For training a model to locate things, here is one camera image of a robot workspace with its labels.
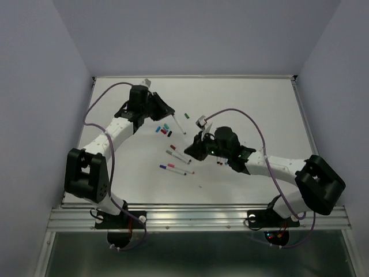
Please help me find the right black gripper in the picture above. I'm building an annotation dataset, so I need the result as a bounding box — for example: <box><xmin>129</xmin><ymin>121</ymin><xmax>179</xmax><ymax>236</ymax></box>
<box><xmin>182</xmin><ymin>129</ymin><xmax>229</xmax><ymax>160</ymax></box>

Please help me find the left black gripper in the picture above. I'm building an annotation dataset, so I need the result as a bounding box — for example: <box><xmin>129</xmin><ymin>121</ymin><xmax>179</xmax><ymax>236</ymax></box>
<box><xmin>141</xmin><ymin>92</ymin><xmax>175</xmax><ymax>122</ymax></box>

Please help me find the brown capped marker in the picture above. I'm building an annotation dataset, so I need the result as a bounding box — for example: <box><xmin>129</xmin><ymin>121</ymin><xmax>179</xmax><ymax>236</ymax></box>
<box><xmin>170</xmin><ymin>144</ymin><xmax>191</xmax><ymax>163</ymax></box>

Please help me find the dark green capped marker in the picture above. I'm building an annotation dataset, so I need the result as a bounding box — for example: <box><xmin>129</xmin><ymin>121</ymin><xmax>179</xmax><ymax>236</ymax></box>
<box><xmin>172</xmin><ymin>114</ymin><xmax>187</xmax><ymax>135</ymax></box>

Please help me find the grey capped marker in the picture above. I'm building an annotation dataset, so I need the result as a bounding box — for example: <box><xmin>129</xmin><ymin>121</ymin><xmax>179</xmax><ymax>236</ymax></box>
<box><xmin>165</xmin><ymin>150</ymin><xmax>191</xmax><ymax>164</ymax></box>

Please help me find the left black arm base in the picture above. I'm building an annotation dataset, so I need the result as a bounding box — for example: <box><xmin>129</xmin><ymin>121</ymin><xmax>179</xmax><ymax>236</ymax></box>
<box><xmin>90</xmin><ymin>210</ymin><xmax>147</xmax><ymax>252</ymax></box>

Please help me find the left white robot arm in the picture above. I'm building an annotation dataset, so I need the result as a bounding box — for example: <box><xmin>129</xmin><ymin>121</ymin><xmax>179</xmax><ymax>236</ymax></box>
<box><xmin>64</xmin><ymin>85</ymin><xmax>175</xmax><ymax>227</ymax></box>

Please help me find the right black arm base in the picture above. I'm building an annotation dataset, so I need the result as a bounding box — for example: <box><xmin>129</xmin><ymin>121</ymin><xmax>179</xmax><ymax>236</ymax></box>
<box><xmin>244</xmin><ymin>209</ymin><xmax>300</xmax><ymax>246</ymax></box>

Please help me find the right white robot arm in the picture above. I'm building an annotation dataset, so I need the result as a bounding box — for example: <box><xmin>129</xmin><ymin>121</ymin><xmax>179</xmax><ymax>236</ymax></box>
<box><xmin>184</xmin><ymin>127</ymin><xmax>346</xmax><ymax>225</ymax></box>

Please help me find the pink capped marker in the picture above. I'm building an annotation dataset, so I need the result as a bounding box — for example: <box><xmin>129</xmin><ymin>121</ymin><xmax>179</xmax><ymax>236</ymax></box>
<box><xmin>167</xmin><ymin>163</ymin><xmax>195</xmax><ymax>174</ymax></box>

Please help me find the purple capped marker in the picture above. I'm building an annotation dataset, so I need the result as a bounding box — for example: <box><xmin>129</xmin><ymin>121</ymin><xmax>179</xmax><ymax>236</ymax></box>
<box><xmin>159</xmin><ymin>164</ymin><xmax>187</xmax><ymax>175</ymax></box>

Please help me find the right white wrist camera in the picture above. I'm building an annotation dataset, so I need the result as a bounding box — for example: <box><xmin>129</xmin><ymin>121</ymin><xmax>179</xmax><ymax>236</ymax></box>
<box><xmin>195</xmin><ymin>115</ymin><xmax>212</xmax><ymax>140</ymax></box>

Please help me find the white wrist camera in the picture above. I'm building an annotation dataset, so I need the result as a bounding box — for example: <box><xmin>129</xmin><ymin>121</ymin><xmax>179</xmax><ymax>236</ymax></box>
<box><xmin>195</xmin><ymin>115</ymin><xmax>212</xmax><ymax>140</ymax></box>
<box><xmin>141</xmin><ymin>78</ymin><xmax>152</xmax><ymax>88</ymax></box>

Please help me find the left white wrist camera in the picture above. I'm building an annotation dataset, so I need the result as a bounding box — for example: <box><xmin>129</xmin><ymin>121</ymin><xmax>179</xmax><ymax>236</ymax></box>
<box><xmin>141</xmin><ymin>78</ymin><xmax>152</xmax><ymax>88</ymax></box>

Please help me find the aluminium front rail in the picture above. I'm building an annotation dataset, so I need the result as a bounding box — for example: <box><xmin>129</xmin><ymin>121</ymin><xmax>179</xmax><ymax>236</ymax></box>
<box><xmin>46</xmin><ymin>201</ymin><xmax>354</xmax><ymax>231</ymax></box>

